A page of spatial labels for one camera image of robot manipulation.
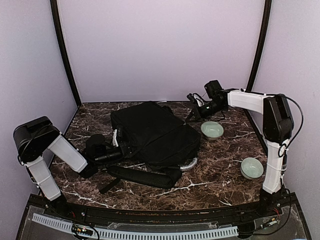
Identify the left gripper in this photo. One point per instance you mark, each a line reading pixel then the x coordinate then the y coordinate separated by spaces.
pixel 124 147

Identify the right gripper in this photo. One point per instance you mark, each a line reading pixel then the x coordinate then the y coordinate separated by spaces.
pixel 193 112

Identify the black student backpack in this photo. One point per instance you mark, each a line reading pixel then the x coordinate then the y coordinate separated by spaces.
pixel 159 139

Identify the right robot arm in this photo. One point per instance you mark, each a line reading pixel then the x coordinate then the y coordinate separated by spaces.
pixel 277 123

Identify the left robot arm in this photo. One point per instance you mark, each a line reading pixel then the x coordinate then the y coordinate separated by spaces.
pixel 35 137

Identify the far celadon bowl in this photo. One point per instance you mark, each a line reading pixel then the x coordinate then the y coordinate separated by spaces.
pixel 211 130

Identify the celadon bowl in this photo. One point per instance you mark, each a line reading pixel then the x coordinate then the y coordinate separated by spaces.
pixel 211 130
pixel 251 168

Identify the near celadon bowl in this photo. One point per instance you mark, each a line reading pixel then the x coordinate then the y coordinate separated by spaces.
pixel 251 168

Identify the small circuit board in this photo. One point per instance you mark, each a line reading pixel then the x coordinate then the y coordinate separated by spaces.
pixel 80 230

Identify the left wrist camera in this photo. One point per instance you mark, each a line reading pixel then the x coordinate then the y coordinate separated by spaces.
pixel 116 139

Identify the white slotted cable duct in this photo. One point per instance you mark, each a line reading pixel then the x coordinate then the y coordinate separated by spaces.
pixel 123 231

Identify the right black frame post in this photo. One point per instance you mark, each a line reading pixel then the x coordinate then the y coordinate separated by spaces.
pixel 260 44

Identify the black frame post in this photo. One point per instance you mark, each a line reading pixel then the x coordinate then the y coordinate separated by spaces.
pixel 63 51
pixel 260 44

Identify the left black frame post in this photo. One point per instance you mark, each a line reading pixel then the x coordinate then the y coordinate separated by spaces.
pixel 63 51

